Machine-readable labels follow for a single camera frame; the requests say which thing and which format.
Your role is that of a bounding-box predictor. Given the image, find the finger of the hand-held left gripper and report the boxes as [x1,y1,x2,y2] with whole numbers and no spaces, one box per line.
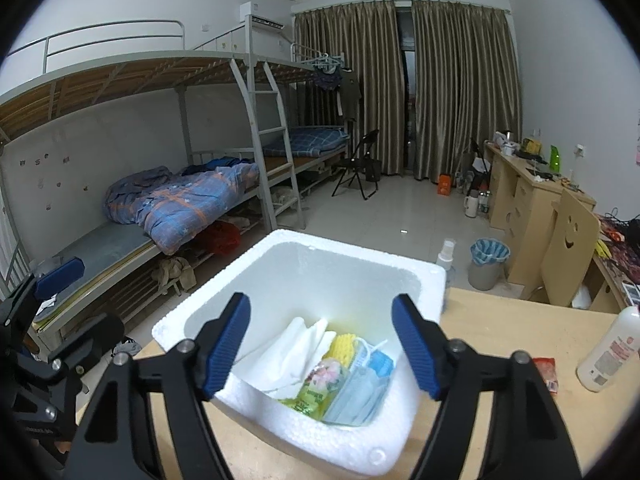
[10,256,85,311]
[47,312,126,378]

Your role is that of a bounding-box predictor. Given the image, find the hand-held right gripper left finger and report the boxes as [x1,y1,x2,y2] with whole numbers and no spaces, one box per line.
[72,291,252,480]

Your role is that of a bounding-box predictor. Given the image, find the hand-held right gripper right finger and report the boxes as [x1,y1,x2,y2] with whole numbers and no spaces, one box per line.
[391,294,583,480]

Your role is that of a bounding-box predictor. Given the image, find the blue face mask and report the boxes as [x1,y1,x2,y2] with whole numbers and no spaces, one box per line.
[357,340,396,376]
[322,367,391,427]

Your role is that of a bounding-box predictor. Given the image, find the white tissue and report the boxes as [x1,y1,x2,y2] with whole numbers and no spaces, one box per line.
[237,316,337,396]

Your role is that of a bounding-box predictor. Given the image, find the yellow foam net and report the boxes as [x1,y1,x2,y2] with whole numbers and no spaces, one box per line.
[324,332,368,368]

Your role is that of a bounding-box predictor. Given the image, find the white foam box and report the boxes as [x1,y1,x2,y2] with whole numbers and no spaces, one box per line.
[151,230,447,477]

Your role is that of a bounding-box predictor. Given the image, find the green tissue packet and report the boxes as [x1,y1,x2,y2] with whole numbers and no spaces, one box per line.
[277,360,351,418]

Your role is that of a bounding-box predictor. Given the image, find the clear spray bottle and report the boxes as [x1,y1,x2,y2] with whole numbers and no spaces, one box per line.
[436,240,457,286]

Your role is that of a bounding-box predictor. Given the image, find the beige cloth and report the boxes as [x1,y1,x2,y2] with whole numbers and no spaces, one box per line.
[150,255,197,293]

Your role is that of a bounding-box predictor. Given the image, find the red cloth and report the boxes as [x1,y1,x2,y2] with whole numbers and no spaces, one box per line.
[202,220,242,257]

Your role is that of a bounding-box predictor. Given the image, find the grey trash bin blue liner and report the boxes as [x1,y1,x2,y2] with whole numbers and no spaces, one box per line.
[468,238,511,291]

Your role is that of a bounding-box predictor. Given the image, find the red snack packet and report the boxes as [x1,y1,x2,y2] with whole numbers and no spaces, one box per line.
[532,357,560,393]

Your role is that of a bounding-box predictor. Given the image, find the blue orange checked blanket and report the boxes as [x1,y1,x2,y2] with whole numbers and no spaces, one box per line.
[104,162,261,255]

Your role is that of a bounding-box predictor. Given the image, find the blue garment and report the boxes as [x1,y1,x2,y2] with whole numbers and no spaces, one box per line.
[181,157,253,177]

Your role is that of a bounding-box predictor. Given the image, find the wooden smiley face chair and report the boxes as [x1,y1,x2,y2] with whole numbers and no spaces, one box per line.
[520,189,601,308]

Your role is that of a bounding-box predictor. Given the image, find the light wooden desk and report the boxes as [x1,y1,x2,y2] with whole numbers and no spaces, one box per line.
[484,142,597,286]

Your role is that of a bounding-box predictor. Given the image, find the black folding chair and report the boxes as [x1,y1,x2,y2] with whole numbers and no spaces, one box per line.
[332,129,381,201]

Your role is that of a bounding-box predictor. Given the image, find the white lotion pump bottle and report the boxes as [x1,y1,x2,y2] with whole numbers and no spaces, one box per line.
[576,305,640,393]

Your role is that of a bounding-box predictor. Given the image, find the grey metal bunk bed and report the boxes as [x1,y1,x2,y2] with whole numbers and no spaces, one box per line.
[250,42,361,196]
[0,19,306,356]

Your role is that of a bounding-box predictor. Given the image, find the grey metal ladder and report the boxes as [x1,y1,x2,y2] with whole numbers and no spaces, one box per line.
[231,57,306,233]

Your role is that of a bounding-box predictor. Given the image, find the blue checked bedding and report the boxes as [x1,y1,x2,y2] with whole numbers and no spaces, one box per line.
[262,127,351,158]

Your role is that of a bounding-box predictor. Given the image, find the desk with patterned cloth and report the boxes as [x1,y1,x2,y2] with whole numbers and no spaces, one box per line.
[582,215,640,313]

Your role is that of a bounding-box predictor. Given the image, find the brown curtain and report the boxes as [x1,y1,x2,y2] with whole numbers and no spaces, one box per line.
[292,1,407,181]
[411,0,523,181]

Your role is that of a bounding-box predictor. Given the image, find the dark hanging clothes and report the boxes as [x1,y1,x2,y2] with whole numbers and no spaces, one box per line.
[312,62,362,123]

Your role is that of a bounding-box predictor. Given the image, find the plastic clothes hangers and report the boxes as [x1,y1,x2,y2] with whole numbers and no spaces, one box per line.
[310,52,346,72]

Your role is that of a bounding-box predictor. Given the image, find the white air conditioner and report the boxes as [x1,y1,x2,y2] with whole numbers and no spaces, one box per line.
[240,2,285,30]

